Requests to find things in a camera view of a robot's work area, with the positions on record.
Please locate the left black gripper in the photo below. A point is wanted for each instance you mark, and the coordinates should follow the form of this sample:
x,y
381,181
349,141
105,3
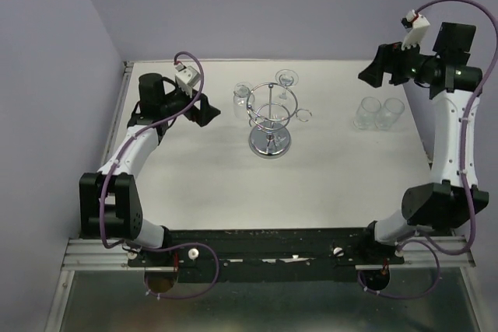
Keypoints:
x,y
205,113

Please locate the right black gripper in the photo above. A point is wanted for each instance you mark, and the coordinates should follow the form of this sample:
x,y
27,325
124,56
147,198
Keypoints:
x,y
389,59

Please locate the clear wine glass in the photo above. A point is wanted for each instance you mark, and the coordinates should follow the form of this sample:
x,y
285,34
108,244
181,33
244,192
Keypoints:
x,y
366,113

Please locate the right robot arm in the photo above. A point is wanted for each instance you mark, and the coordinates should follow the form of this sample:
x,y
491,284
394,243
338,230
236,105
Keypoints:
x,y
452,197

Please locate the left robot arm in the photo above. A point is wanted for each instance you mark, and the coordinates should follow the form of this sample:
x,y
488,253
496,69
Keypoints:
x,y
110,206

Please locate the chrome wine glass rack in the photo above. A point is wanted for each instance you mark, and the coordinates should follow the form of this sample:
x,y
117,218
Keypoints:
x,y
269,137

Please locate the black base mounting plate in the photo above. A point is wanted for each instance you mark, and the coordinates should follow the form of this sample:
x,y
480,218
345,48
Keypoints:
x,y
269,255

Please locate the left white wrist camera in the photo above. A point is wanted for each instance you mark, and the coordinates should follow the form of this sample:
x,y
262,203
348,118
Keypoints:
x,y
187,78

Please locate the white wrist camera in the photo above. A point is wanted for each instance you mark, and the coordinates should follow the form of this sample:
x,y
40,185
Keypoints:
x,y
416,26
187,78

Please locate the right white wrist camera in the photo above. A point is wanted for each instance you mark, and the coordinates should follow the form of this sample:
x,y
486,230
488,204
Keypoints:
x,y
416,26

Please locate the aluminium rail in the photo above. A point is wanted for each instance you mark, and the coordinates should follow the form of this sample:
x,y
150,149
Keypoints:
x,y
417,253

